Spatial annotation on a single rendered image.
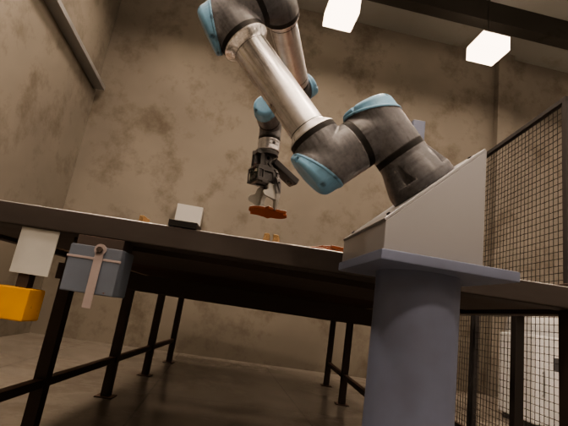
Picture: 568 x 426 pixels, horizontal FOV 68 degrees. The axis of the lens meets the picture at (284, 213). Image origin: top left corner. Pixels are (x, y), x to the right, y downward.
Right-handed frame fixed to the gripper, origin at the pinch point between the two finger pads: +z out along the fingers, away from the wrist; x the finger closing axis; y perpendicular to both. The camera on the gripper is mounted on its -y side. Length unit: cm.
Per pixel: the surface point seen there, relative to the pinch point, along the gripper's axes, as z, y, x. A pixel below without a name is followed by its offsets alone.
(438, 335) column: 35, 0, 66
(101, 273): 27, 48, 1
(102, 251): 21, 49, 2
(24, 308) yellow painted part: 37, 63, -8
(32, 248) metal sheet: 21, 64, -11
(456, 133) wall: -300, -541, -287
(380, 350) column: 38, 6, 57
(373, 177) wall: -199, -406, -352
